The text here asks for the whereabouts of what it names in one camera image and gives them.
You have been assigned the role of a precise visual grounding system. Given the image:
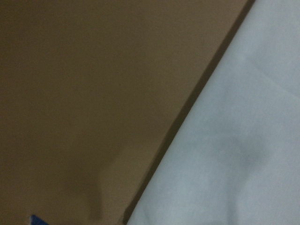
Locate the light blue t-shirt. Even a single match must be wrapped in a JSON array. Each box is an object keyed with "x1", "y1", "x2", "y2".
[{"x1": 128, "y1": 0, "x2": 300, "y2": 225}]

